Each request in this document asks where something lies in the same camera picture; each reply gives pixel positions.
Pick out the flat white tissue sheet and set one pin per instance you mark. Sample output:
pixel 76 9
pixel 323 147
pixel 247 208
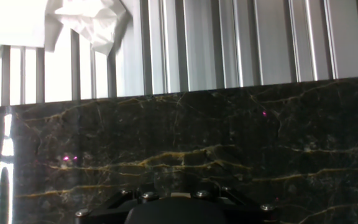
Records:
pixel 11 21

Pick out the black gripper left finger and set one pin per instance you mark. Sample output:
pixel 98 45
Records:
pixel 126 199

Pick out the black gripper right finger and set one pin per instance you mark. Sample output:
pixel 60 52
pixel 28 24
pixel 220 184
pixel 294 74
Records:
pixel 232 197

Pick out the black marble pattern mat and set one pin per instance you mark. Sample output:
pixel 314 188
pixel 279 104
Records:
pixel 259 140

